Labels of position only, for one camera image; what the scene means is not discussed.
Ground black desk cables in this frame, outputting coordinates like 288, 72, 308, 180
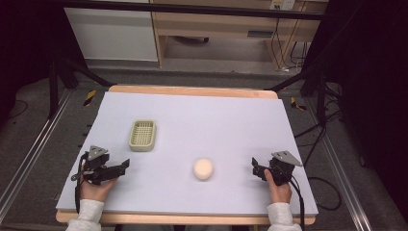
269, 17, 310, 71

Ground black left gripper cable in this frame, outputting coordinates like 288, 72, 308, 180
74, 152, 89, 215

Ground round cream soap bar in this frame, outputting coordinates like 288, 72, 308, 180
191, 157, 215, 181

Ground person's right hand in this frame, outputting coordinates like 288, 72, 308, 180
263, 168, 293, 205

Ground person's left hand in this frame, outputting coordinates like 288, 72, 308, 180
78, 165, 119, 203

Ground lavender foam mat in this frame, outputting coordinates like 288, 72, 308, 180
55, 91, 319, 217

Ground white power strip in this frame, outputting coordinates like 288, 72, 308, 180
268, 0, 296, 12

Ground metal floor rail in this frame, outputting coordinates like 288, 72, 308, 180
304, 95, 374, 231
0, 89, 73, 222

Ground white cabinet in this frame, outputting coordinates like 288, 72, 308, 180
63, 7, 159, 63

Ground yellow black floor marker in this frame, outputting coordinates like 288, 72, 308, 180
290, 96, 308, 113
83, 89, 97, 107

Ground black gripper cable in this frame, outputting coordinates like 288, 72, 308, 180
288, 174, 306, 231
74, 152, 89, 215

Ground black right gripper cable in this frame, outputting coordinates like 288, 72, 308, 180
288, 174, 306, 231

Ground green slotted soap dish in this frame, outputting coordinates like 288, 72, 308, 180
128, 118, 158, 153

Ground black metal stand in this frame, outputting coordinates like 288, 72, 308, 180
264, 61, 331, 127
47, 56, 117, 120

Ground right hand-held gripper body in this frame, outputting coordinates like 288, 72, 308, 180
268, 150, 303, 187

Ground light wooden desk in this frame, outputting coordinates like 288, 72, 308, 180
149, 0, 329, 70

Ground wooden table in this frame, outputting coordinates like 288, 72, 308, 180
55, 84, 318, 226

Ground black floor cable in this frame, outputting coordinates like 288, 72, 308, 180
293, 109, 344, 212

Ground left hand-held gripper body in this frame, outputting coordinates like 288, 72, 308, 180
70, 144, 112, 187

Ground black horizontal frame bar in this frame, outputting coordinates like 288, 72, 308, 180
54, 0, 325, 21

